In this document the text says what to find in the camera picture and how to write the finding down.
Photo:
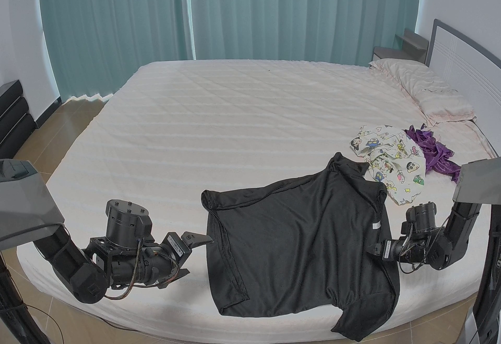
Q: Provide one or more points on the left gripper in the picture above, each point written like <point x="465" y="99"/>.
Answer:
<point x="160" y="264"/>

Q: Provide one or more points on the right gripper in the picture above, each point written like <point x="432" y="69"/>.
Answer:
<point x="397" y="250"/>

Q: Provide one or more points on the black T-shirt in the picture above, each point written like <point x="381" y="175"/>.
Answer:
<point x="297" y="236"/>

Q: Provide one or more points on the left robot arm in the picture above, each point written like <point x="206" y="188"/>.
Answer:
<point x="70" y="264"/>

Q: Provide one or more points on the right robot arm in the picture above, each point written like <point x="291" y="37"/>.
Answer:
<point x="454" y="240"/>

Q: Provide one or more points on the bed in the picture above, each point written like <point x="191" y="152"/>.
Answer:
<point x="235" y="119"/>

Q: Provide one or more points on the white printed garment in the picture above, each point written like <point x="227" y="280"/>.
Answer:
<point x="391" y="162"/>

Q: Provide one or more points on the purple garment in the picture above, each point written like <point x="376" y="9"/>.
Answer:
<point x="438" y="154"/>

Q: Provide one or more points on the cream pillow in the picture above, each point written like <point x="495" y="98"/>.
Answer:
<point x="430" y="92"/>

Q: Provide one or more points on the grey bedside table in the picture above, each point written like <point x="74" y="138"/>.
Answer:
<point x="395" y="52"/>

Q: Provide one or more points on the black chest of drawers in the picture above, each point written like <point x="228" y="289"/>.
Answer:
<point x="13" y="119"/>

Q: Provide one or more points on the blue-green curtain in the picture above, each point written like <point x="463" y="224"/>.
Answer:
<point x="117" y="21"/>
<point x="293" y="2"/>

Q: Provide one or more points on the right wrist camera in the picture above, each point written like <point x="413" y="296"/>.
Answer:
<point x="407" y="228"/>

